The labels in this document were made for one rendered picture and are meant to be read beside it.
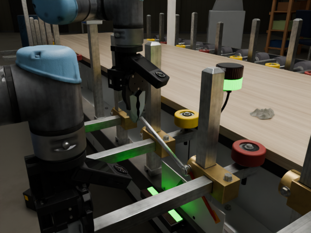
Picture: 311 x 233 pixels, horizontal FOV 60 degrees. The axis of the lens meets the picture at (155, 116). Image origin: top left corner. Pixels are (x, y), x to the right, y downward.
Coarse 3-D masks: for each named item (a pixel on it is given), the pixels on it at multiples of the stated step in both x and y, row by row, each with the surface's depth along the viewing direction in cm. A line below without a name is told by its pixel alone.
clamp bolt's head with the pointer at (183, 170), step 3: (189, 165) 67; (183, 168) 67; (189, 168) 67; (183, 171) 67; (183, 174) 67; (189, 174) 68; (192, 174) 67; (192, 177) 67; (204, 198) 64; (204, 201) 64; (207, 204) 64; (207, 207) 64; (210, 207) 63; (210, 210) 63; (210, 213) 63; (213, 213) 63; (213, 216) 62
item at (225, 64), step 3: (219, 63) 60; (222, 63) 60; (225, 63) 60; (228, 63) 60; (231, 63) 60; (234, 63) 60; (237, 63) 60; (219, 66) 58; (222, 66) 58; (225, 66) 58; (228, 66) 58; (231, 66) 58; (234, 66) 58; (237, 66) 58; (240, 66) 58; (240, 78) 58; (225, 90) 59; (228, 90) 58; (231, 90) 58; (228, 93) 62; (228, 96) 62; (222, 99) 59; (222, 102) 59; (225, 102) 62; (225, 105) 62; (222, 108) 62
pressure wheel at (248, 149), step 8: (232, 144) 68; (240, 144) 68; (248, 144) 66; (256, 144) 67; (232, 152) 66; (240, 152) 64; (248, 152) 64; (256, 152) 64; (264, 152) 64; (240, 160) 64; (248, 160) 63; (256, 160) 63; (264, 160) 65
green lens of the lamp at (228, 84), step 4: (224, 80) 58; (228, 80) 57; (232, 80) 57; (236, 80) 57; (240, 80) 58; (224, 84) 58; (228, 84) 58; (232, 84) 58; (236, 84) 58; (240, 84) 59; (224, 88) 58; (228, 88) 58; (232, 88) 58; (236, 88) 58; (240, 88) 59
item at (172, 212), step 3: (150, 189) 83; (153, 189) 83; (150, 192) 82; (153, 192) 82; (156, 192) 82; (153, 195) 81; (171, 210) 75; (174, 210) 75; (171, 213) 74; (174, 213) 74; (174, 216) 72; (177, 216) 72; (177, 219) 72; (180, 219) 72
